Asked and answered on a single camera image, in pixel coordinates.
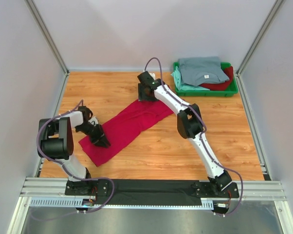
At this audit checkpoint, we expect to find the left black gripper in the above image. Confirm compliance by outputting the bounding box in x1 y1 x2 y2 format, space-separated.
74 123 110 149

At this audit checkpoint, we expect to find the bright red t shirt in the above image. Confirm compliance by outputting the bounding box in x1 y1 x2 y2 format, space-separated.
79 100 173 167

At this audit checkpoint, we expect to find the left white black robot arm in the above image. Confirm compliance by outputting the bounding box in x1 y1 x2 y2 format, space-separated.
37 105 110 195

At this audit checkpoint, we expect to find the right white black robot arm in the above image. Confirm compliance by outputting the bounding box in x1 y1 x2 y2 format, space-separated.
137 71 232 197

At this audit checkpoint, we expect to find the light teal t shirt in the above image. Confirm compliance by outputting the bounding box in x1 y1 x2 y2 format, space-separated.
171 66 210 92

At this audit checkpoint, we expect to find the grey blue t shirt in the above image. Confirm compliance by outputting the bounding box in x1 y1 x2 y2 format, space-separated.
178 57 229 86

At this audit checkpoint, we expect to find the black cloth strip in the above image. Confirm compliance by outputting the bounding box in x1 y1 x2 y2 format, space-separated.
108 179 201 206

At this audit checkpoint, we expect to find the dark red t shirt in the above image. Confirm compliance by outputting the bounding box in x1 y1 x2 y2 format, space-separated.
200 66 234 91

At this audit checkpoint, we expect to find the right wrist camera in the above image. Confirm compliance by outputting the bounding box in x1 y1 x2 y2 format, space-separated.
149 72 156 79

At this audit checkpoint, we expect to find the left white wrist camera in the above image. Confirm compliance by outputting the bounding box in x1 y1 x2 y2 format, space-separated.
89 116 99 126

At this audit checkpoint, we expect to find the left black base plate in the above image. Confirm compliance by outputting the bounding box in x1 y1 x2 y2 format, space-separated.
65 179 112 196

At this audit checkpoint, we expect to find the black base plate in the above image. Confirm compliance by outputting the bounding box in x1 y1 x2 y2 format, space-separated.
191 181 239 198
65 179 112 196

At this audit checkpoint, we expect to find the grey slotted cable duct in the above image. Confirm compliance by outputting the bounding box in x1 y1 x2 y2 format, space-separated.
29 197 215 210

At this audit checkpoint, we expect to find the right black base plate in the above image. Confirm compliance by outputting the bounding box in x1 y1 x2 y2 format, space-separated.
191 181 239 198

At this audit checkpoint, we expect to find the left aluminium corner post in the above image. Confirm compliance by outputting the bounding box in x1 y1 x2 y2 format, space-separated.
23 0 70 75

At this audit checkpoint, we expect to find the aluminium corner post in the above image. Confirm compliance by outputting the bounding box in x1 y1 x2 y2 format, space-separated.
23 0 70 75
236 0 287 75

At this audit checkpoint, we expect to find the right aluminium corner post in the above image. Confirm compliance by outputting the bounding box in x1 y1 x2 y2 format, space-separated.
236 0 287 75

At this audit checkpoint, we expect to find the aluminium front rail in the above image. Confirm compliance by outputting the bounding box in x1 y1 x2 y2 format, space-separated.
20 177 287 201

